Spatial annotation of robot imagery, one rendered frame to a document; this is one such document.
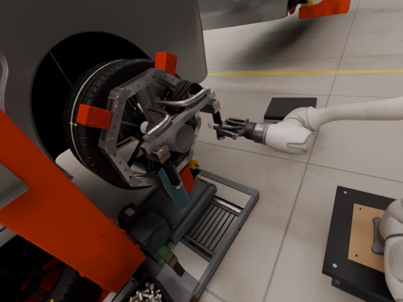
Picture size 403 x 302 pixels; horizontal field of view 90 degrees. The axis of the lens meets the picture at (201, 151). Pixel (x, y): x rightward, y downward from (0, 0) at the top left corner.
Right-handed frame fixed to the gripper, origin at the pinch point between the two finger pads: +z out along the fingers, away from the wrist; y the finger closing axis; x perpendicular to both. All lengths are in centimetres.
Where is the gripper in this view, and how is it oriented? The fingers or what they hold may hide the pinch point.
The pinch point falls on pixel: (216, 123)
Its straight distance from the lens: 97.5
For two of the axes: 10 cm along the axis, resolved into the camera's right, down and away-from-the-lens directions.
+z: -7.7, -2.4, 5.9
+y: 5.9, -6.2, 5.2
